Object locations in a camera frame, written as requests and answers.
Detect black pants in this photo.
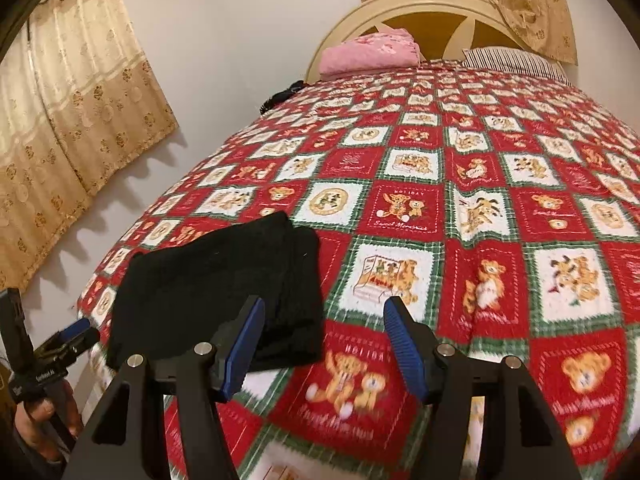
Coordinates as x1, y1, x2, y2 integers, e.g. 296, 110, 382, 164
105, 211, 326, 373

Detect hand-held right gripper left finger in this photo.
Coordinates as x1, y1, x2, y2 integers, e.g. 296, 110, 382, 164
62, 296, 267, 480

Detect person's left hand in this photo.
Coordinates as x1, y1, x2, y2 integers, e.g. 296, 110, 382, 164
12, 394, 85, 466

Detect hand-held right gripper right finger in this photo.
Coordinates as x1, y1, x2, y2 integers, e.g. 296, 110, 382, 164
382, 296, 583, 480

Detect striped pillow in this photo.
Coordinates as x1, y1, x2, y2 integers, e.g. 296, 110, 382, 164
460, 46, 573, 86

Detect red printed blanket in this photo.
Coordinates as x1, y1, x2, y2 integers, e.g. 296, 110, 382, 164
75, 57, 640, 480

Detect pink pillow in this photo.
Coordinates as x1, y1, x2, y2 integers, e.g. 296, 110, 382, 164
319, 29, 422, 80

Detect dark cloth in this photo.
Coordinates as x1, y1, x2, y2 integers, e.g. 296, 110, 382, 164
260, 80, 306, 113

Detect beige patterned curtain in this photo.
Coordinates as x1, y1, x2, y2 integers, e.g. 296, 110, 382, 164
0, 0, 180, 293
350, 0, 578, 66

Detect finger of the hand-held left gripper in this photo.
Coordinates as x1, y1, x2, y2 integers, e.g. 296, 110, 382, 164
54, 318, 95, 343
62, 330, 102, 361

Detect cream wooden headboard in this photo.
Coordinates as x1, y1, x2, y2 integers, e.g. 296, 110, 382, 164
305, 0, 538, 83

